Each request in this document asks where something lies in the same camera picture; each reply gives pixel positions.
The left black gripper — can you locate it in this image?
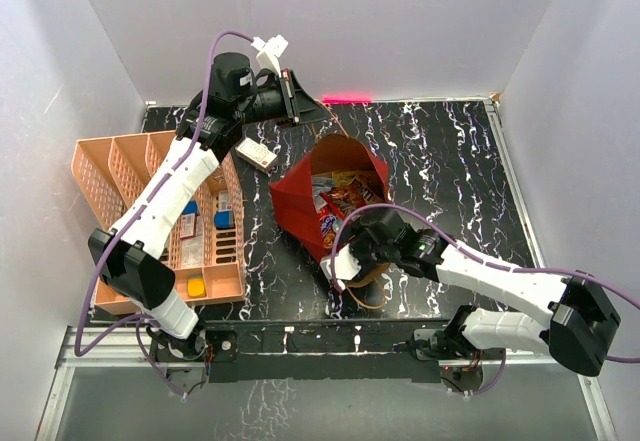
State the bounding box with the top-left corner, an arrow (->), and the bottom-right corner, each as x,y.
233,69 -> 330,129

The large red snack bag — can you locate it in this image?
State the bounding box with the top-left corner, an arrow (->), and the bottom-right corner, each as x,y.
314,188 -> 359,249

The yellow candy packet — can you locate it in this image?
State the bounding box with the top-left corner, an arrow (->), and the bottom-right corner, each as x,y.
332,171 -> 360,188

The red paper bag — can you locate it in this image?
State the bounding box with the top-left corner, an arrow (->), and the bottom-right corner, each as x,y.
269,131 -> 389,263

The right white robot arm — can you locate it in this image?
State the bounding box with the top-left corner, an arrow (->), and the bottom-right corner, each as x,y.
332,204 -> 621,377

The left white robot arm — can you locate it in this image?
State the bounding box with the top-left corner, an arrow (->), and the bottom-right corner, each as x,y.
88,48 -> 329,360

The brown candy packet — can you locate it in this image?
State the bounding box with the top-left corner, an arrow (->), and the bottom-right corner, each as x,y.
344,174 -> 384,208

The small white box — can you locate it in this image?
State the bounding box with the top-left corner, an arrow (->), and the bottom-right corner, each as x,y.
236,137 -> 278,172

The silver snack packet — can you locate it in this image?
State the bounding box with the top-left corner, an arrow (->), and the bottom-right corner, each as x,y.
311,176 -> 335,210

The blue item in basket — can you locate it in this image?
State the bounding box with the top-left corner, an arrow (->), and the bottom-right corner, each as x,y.
213,211 -> 235,230

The red white packet in basket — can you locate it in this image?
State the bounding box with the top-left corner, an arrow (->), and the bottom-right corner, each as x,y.
180,213 -> 198,239

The peach plastic organizer basket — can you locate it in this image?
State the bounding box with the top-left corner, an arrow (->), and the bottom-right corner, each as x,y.
71,131 -> 246,305

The yellow sponge block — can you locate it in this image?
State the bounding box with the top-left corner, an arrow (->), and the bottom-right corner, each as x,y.
187,275 -> 207,299

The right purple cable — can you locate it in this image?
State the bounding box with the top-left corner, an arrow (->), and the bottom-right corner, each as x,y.
332,203 -> 640,365

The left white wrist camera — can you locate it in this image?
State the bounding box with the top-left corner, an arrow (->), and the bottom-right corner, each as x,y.
251,35 -> 288,78

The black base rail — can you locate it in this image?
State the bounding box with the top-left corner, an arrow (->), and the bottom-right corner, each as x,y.
151,319 -> 500,384

